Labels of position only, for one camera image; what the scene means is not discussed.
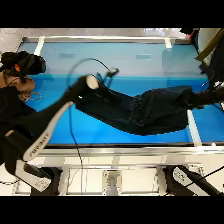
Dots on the black garment with orange mark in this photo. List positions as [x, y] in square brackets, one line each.
[26, 63]

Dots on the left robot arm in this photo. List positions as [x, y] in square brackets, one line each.
[46, 133]

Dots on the brown garment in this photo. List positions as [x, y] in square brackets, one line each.
[15, 83]

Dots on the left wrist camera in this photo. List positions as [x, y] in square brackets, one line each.
[113, 71]

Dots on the silver frame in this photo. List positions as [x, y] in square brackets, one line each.
[113, 181]

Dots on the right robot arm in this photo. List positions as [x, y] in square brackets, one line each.
[210, 97]

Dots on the dark blue pants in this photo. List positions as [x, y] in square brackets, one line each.
[153, 113]

